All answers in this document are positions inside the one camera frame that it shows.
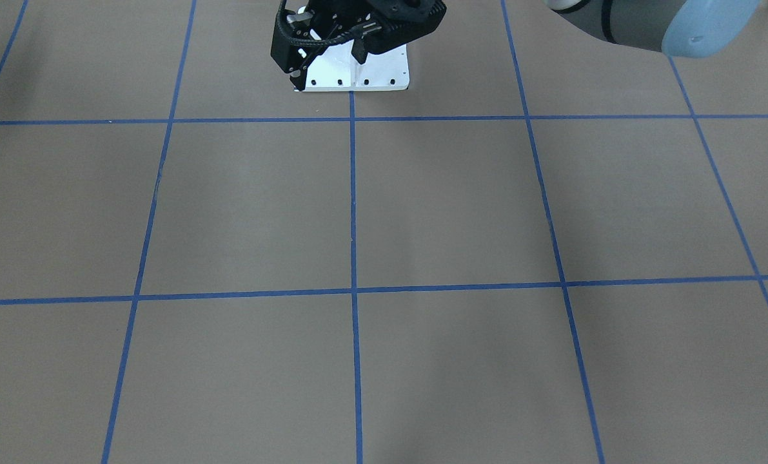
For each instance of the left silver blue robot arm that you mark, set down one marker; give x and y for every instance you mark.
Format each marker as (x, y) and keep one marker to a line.
(692, 29)

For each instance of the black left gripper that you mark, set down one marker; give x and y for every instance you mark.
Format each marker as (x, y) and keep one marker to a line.
(285, 53)

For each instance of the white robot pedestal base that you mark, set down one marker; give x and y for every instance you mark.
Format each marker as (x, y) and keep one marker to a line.
(338, 71)

